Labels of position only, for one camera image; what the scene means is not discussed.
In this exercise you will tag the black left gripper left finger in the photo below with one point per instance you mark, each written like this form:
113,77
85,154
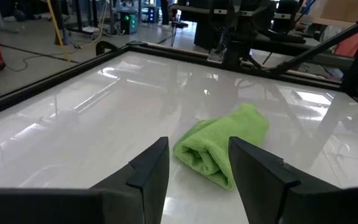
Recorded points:
148,193

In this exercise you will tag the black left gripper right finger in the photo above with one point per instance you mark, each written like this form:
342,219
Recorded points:
259,193

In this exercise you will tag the green microfibre towel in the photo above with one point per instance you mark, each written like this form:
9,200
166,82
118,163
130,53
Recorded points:
216,140

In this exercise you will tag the computer tower with green lights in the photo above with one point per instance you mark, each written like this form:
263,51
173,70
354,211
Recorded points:
130,23

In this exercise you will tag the red cloth item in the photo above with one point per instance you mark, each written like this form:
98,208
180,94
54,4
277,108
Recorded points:
351,45

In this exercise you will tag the tan cardboard box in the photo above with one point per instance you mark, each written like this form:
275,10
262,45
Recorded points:
343,9

